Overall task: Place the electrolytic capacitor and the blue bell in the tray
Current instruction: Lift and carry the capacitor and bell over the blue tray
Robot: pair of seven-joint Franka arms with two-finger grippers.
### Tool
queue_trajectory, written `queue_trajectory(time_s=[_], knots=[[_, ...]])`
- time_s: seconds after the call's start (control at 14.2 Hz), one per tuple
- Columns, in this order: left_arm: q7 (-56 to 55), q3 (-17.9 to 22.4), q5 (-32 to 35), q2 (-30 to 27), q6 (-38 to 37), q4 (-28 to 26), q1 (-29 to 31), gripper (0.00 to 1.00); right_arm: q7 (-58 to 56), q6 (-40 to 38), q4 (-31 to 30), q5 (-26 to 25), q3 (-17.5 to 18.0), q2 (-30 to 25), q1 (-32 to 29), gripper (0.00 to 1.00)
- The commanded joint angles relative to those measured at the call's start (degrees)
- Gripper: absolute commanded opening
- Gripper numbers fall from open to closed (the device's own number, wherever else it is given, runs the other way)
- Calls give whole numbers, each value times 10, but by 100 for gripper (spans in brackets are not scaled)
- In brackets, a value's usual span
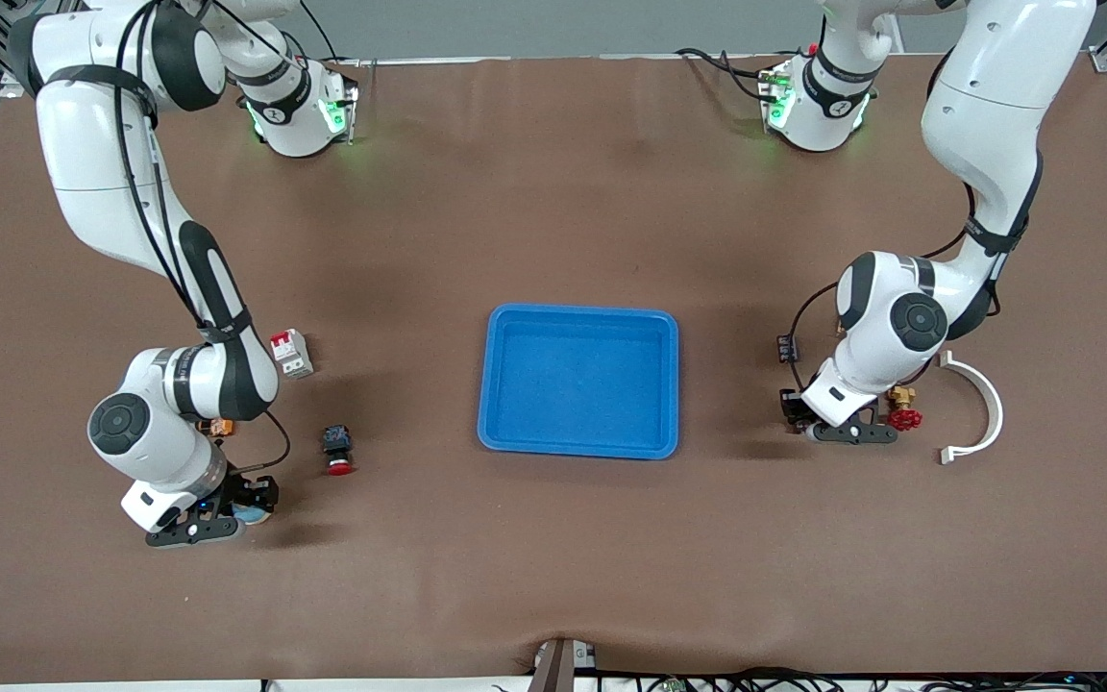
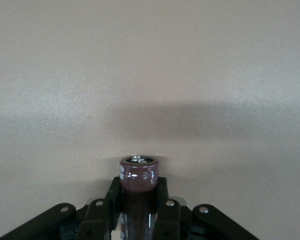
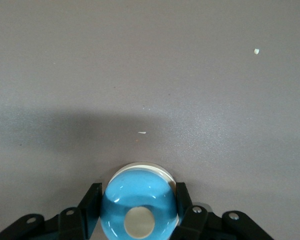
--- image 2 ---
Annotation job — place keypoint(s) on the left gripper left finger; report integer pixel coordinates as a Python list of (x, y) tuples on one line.
[(97, 220)]

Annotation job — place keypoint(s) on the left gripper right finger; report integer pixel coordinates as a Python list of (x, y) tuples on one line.
[(168, 220)]

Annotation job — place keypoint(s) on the dark brown relay block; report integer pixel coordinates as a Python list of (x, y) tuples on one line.
[(137, 180)]

